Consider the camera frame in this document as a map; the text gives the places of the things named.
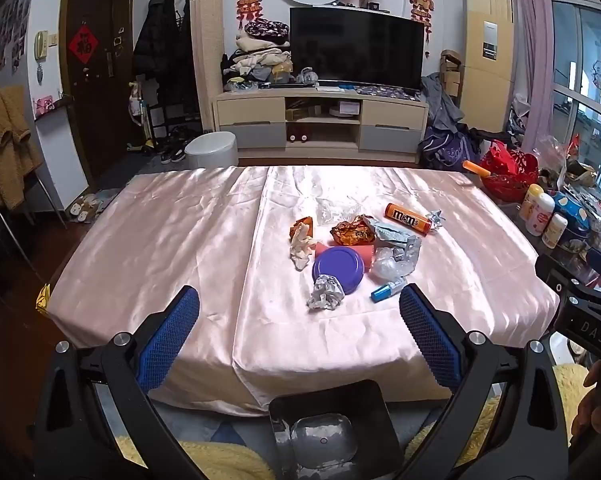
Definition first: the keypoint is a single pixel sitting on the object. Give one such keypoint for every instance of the clear plastic wrap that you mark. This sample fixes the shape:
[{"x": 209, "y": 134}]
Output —
[{"x": 388, "y": 266}]

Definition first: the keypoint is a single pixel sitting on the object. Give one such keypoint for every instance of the orange candy tube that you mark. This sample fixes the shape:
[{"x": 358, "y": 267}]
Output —
[{"x": 406, "y": 219}]

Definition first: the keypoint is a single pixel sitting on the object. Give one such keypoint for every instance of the white round stool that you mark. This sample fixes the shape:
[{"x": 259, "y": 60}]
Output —
[{"x": 211, "y": 150}]

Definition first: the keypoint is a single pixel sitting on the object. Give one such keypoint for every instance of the beige standing air conditioner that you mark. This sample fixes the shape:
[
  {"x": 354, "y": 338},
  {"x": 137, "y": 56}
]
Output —
[{"x": 488, "y": 55}]

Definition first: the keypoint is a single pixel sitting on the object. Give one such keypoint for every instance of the orange foam stick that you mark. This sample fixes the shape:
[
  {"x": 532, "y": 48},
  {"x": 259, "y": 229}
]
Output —
[{"x": 476, "y": 168}]

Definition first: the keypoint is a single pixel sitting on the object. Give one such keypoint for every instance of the grey clothes heap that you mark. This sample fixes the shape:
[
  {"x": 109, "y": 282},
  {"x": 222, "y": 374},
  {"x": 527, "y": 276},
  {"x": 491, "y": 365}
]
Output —
[{"x": 440, "y": 102}]

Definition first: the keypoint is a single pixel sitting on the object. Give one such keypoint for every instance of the white lotion bottle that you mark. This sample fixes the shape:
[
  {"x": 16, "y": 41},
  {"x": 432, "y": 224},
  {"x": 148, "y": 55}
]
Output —
[
  {"x": 540, "y": 215},
  {"x": 554, "y": 230},
  {"x": 530, "y": 202}
]

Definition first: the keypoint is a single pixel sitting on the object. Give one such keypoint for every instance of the silver foil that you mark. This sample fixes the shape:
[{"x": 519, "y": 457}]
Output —
[{"x": 325, "y": 294}]

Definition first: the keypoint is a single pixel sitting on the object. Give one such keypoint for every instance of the blue white wrapper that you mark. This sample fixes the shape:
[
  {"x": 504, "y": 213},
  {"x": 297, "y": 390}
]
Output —
[{"x": 436, "y": 220}]

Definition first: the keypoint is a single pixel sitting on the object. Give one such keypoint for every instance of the brown fluffy robe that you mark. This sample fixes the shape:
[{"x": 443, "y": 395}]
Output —
[{"x": 5, "y": 145}]

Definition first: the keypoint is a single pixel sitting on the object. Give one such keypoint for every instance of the orange gold patterned wrapper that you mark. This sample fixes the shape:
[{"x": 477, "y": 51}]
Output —
[{"x": 351, "y": 231}]

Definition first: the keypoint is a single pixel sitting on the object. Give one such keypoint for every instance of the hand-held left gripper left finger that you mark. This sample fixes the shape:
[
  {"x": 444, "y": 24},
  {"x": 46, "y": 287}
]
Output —
[{"x": 170, "y": 335}]

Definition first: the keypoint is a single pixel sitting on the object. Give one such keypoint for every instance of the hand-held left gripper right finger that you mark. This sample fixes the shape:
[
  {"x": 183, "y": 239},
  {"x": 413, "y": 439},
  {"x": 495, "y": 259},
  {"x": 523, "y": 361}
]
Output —
[{"x": 430, "y": 340}]

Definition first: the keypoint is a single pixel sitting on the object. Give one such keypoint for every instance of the beige folding screen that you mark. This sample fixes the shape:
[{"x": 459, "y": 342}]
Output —
[{"x": 208, "y": 35}]

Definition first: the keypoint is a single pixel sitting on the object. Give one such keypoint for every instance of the red diamond door sticker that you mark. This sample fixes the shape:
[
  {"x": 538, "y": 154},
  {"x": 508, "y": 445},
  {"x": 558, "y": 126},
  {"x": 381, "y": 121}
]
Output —
[{"x": 84, "y": 44}]

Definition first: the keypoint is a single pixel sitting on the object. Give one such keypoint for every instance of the blue round tin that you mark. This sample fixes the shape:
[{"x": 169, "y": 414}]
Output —
[{"x": 575, "y": 225}]

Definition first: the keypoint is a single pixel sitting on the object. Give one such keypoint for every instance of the black television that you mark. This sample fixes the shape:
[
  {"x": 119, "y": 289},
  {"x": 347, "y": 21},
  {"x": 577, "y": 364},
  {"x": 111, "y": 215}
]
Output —
[{"x": 355, "y": 50}]

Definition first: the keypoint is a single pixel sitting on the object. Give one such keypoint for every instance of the white tissue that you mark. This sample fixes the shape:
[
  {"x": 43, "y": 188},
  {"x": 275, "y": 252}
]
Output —
[{"x": 301, "y": 252}]

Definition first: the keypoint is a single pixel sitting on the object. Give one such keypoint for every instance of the pink satin tablecloth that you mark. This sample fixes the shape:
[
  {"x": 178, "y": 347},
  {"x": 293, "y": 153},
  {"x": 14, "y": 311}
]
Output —
[{"x": 190, "y": 240}]

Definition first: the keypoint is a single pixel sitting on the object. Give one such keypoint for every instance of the purple bag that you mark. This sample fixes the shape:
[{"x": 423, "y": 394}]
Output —
[{"x": 448, "y": 147}]

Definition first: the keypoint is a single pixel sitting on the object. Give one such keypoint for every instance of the cardboard boxes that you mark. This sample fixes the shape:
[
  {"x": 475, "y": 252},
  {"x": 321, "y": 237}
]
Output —
[{"x": 450, "y": 72}]

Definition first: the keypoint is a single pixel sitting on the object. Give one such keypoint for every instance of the beige grey tv cabinet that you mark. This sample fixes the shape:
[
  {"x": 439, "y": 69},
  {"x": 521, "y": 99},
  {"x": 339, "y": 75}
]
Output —
[{"x": 250, "y": 110}]

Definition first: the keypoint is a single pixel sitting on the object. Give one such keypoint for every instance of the clear plastic container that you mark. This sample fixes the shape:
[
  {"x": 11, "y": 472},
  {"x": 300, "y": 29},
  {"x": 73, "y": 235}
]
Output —
[{"x": 323, "y": 440}]

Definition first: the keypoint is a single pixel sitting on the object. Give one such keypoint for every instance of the small blue tube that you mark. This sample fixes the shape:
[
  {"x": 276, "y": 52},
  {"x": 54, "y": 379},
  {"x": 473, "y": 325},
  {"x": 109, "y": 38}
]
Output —
[{"x": 386, "y": 291}]

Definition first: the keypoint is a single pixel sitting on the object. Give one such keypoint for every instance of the purple round lid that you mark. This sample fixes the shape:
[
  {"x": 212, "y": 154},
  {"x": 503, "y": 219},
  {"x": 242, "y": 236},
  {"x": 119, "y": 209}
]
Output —
[{"x": 338, "y": 270}]

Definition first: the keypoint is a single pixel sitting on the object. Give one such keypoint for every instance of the pile of clothes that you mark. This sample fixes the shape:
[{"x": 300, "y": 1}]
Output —
[{"x": 258, "y": 57}]

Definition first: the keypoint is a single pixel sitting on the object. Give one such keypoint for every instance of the pair of beige slippers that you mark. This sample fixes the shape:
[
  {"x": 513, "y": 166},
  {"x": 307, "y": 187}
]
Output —
[{"x": 85, "y": 208}]

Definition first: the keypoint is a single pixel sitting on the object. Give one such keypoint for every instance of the pink toy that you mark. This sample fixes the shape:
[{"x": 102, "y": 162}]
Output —
[{"x": 44, "y": 106}]

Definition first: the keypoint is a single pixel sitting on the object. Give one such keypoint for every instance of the yellow fluffy blanket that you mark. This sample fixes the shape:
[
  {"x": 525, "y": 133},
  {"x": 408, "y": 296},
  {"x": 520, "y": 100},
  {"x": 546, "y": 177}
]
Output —
[{"x": 220, "y": 460}]

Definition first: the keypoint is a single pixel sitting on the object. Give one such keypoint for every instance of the silver snack bag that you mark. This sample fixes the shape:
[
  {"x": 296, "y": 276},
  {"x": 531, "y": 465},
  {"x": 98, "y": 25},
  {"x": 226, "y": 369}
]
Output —
[{"x": 398, "y": 240}]

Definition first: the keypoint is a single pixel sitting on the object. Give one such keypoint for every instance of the person's right hand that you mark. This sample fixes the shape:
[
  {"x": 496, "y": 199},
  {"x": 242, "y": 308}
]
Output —
[{"x": 598, "y": 410}]

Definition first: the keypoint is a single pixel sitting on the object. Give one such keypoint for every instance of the dark wooden door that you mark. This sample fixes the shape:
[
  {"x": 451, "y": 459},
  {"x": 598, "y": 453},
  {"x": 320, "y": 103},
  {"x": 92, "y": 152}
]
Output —
[{"x": 98, "y": 110}]

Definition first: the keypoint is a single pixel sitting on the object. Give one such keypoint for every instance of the black trash bin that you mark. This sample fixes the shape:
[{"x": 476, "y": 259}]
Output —
[{"x": 375, "y": 410}]

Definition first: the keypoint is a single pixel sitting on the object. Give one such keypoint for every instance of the white wall intercom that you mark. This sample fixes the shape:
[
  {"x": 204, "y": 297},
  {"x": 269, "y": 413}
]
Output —
[{"x": 41, "y": 45}]

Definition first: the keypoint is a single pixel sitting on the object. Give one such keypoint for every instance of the wall photo collage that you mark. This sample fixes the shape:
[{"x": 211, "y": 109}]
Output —
[{"x": 3, "y": 35}]

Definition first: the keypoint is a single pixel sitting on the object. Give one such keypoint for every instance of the small orange wrapper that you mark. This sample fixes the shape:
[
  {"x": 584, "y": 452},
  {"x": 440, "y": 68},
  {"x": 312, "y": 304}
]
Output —
[{"x": 301, "y": 227}]

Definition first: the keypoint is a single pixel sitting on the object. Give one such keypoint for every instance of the pink sponge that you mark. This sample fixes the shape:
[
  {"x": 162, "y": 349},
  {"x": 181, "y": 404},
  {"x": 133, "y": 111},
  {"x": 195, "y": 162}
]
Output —
[{"x": 368, "y": 251}]

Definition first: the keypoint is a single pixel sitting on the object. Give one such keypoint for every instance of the child scooter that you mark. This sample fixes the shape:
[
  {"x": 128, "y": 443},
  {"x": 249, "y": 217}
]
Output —
[{"x": 139, "y": 115}]

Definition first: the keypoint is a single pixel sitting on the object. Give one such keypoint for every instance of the black hanging coats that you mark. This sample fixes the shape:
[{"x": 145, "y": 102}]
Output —
[{"x": 163, "y": 45}]

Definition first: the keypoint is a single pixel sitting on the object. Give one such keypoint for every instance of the row of dark shoes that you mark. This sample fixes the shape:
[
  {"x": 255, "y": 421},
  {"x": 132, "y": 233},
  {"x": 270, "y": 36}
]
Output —
[{"x": 178, "y": 145}]

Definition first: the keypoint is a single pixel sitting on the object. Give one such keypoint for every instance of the red plastic basket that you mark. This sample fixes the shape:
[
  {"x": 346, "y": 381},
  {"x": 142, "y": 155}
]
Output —
[{"x": 510, "y": 189}]

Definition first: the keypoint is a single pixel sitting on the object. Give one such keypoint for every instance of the pink curtain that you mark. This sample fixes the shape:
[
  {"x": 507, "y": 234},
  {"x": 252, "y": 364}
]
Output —
[{"x": 533, "y": 50}]

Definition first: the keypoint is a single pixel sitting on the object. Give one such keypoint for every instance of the clear plastic bag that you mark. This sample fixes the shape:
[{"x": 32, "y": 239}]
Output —
[{"x": 330, "y": 211}]

